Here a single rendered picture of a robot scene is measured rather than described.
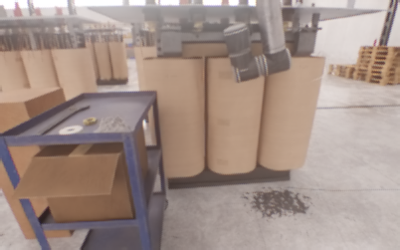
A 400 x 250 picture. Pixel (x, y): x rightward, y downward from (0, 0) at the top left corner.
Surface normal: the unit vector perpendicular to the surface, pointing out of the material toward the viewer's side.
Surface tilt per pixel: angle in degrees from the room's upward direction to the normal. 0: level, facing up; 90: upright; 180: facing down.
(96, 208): 90
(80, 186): 26
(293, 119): 90
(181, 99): 90
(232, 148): 90
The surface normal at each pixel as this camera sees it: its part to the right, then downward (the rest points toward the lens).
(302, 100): 0.09, 0.36
